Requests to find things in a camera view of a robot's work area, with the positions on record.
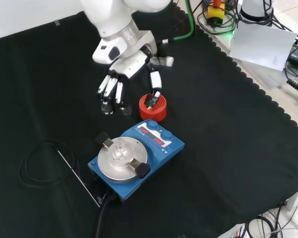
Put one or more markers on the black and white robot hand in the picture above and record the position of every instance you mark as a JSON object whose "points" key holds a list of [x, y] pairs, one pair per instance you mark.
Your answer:
{"points": [[131, 65]]}

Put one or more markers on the heater with blue base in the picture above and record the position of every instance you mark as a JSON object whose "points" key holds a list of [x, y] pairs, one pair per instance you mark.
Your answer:
{"points": [[169, 151]]}

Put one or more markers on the small grey tape strip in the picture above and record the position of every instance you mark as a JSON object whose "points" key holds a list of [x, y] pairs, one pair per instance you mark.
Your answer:
{"points": [[57, 23]]}

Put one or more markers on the clear round-bottom flask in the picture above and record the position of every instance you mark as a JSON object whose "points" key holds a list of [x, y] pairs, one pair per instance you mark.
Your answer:
{"points": [[120, 154]]}

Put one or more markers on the yellow stop button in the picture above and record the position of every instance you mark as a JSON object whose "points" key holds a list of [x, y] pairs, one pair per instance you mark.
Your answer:
{"points": [[215, 13]]}

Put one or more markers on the black cloth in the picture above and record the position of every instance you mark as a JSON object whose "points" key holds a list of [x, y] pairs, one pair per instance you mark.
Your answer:
{"points": [[213, 148]]}

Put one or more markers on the steel probe rod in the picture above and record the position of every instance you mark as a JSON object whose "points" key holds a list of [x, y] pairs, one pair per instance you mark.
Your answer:
{"points": [[77, 174]]}

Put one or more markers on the pale board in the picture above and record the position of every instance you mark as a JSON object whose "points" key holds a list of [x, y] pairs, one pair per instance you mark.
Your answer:
{"points": [[260, 44]]}

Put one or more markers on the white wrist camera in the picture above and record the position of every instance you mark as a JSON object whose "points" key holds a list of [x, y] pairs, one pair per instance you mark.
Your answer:
{"points": [[103, 53]]}

